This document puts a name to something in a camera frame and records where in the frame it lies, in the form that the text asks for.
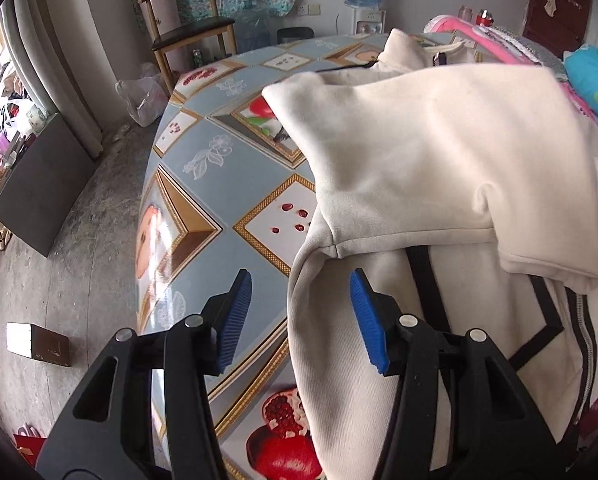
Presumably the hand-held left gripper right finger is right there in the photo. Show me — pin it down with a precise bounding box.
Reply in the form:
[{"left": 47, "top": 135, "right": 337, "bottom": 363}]
[{"left": 350, "top": 268, "right": 567, "bottom": 480}]

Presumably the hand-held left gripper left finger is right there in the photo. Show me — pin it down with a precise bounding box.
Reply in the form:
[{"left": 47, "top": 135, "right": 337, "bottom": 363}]
[{"left": 36, "top": 269, "right": 253, "bottom": 480}]

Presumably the cream zip jacket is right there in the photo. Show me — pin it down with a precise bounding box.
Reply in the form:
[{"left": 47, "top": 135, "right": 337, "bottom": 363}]
[{"left": 261, "top": 27, "right": 598, "bottom": 480}]

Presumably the patterned fruit print tablecloth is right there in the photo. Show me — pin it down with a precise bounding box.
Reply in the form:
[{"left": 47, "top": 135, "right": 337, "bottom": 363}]
[{"left": 135, "top": 30, "right": 480, "bottom": 480}]

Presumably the blue patterned pillow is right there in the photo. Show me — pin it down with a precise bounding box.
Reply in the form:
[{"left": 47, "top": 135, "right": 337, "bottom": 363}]
[{"left": 564, "top": 46, "right": 598, "bottom": 141}]

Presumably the brown and white box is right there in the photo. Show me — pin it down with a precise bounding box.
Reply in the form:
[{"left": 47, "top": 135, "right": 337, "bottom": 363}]
[{"left": 6, "top": 322, "right": 71, "bottom": 367}]

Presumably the grey patterned pillow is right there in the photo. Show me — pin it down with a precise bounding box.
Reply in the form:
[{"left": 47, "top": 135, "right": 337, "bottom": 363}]
[{"left": 489, "top": 25, "right": 564, "bottom": 68}]

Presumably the dark grey cabinet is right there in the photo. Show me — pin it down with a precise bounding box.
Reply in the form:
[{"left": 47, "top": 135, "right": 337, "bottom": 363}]
[{"left": 0, "top": 112, "right": 98, "bottom": 258}]

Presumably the clear plastic bag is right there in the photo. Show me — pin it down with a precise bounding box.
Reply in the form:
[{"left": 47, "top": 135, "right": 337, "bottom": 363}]
[{"left": 115, "top": 62, "right": 170, "bottom": 128}]

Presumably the dark red door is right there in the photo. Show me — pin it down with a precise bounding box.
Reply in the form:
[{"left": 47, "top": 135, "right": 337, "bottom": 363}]
[{"left": 521, "top": 0, "right": 594, "bottom": 58}]

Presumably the red bag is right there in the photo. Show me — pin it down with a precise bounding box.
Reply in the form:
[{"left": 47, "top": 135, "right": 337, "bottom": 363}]
[{"left": 13, "top": 425, "right": 47, "bottom": 467}]

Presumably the pink floral blanket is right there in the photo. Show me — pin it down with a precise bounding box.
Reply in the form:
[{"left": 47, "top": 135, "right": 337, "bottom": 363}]
[{"left": 424, "top": 14, "right": 598, "bottom": 441}]

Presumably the white jar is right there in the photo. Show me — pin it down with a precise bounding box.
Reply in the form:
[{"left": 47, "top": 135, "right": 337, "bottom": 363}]
[{"left": 26, "top": 105, "right": 49, "bottom": 131}]

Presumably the bluish plastic bag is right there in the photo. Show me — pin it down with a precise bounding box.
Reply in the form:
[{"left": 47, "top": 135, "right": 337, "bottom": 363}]
[{"left": 236, "top": 10, "right": 275, "bottom": 53}]

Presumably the wooden chair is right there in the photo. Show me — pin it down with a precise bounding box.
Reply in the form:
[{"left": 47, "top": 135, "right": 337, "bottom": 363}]
[{"left": 136, "top": 0, "right": 238, "bottom": 96}]

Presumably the black rounded object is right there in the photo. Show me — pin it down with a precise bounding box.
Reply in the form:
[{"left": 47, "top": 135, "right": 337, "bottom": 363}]
[{"left": 277, "top": 26, "right": 315, "bottom": 45}]

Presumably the white water dispenser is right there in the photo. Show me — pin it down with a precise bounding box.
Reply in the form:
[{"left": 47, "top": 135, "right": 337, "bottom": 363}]
[{"left": 348, "top": 6, "right": 387, "bottom": 36}]

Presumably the pale pink cylinder bin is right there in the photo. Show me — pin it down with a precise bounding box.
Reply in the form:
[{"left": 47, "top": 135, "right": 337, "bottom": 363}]
[{"left": 138, "top": 0, "right": 190, "bottom": 71}]

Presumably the grey curtain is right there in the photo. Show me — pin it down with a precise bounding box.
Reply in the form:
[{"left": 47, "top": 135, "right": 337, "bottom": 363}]
[{"left": 4, "top": 0, "right": 105, "bottom": 161}]

